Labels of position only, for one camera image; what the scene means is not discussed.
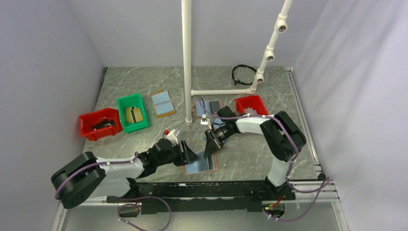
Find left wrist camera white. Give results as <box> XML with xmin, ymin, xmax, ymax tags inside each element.
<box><xmin>163</xmin><ymin>128</ymin><xmax>180</xmax><ymax>145</ymax></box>

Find black cards in left bin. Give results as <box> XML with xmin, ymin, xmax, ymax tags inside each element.
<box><xmin>91</xmin><ymin>118</ymin><xmax>116</xmax><ymax>131</ymax></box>

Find black coiled cable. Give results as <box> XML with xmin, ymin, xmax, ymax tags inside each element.
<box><xmin>231</xmin><ymin>64</ymin><xmax>258</xmax><ymax>87</ymax></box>

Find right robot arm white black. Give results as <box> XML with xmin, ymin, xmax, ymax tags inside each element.
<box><xmin>204</xmin><ymin>106</ymin><xmax>306</xmax><ymax>200</ymax></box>

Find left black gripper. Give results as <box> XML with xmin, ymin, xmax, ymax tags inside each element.
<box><xmin>156</xmin><ymin>140</ymin><xmax>200</xmax><ymax>167</ymax></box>

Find card holder with black card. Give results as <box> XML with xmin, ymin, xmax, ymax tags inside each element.
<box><xmin>195</xmin><ymin>100</ymin><xmax>224</xmax><ymax>117</ymax></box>

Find red plastic bin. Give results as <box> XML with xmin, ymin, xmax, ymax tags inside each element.
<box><xmin>78</xmin><ymin>108</ymin><xmax>123</xmax><ymax>141</ymax></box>
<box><xmin>235</xmin><ymin>95</ymin><xmax>268</xmax><ymax>115</ymax></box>

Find green plastic bin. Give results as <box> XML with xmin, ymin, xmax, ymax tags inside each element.
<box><xmin>117</xmin><ymin>93</ymin><xmax>150</xmax><ymax>133</ymax></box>

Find white pvc pipe frame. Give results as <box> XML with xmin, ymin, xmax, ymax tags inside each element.
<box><xmin>181</xmin><ymin>0</ymin><xmax>293</xmax><ymax>126</ymax></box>

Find left red plastic bin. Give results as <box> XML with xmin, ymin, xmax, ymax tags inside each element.
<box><xmin>78</xmin><ymin>108</ymin><xmax>123</xmax><ymax>141</ymax></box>

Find brown blue card holder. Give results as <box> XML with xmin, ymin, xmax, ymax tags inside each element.
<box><xmin>182</xmin><ymin>152</ymin><xmax>218</xmax><ymax>176</ymax></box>

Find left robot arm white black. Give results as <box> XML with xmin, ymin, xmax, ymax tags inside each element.
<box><xmin>51</xmin><ymin>138</ymin><xmax>200</xmax><ymax>209</ymax></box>

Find card holder with gold card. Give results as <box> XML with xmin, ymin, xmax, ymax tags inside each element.
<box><xmin>209</xmin><ymin>118</ymin><xmax>225</xmax><ymax>130</ymax></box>

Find right red plastic bin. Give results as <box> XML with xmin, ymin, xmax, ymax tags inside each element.
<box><xmin>235</xmin><ymin>95</ymin><xmax>268</xmax><ymax>115</ymax></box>

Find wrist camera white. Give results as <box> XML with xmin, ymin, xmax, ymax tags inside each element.
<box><xmin>200</xmin><ymin>114</ymin><xmax>211</xmax><ymax>128</ymax></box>
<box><xmin>163</xmin><ymin>128</ymin><xmax>180</xmax><ymax>145</ymax></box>

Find open empty blue card holder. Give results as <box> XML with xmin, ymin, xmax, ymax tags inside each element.
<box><xmin>151</xmin><ymin>90</ymin><xmax>176</xmax><ymax>118</ymax></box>

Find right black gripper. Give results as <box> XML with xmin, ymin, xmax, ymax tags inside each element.
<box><xmin>204</xmin><ymin>125</ymin><xmax>234</xmax><ymax>158</ymax></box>

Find gold cards in green bin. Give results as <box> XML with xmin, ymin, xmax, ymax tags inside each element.
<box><xmin>125</xmin><ymin>106</ymin><xmax>143</xmax><ymax>124</ymax></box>

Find silver cards in right bin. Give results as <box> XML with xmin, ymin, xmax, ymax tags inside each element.
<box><xmin>244</xmin><ymin>108</ymin><xmax>258</xmax><ymax>115</ymax></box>

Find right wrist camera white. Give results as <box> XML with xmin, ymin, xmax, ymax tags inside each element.
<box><xmin>200</xmin><ymin>114</ymin><xmax>211</xmax><ymax>128</ymax></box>

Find grey credit card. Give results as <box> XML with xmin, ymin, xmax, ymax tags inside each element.
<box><xmin>199</xmin><ymin>152</ymin><xmax>215</xmax><ymax>172</ymax></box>

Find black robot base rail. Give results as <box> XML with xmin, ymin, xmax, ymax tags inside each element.
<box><xmin>106</xmin><ymin>180</ymin><xmax>295</xmax><ymax>215</ymax></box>

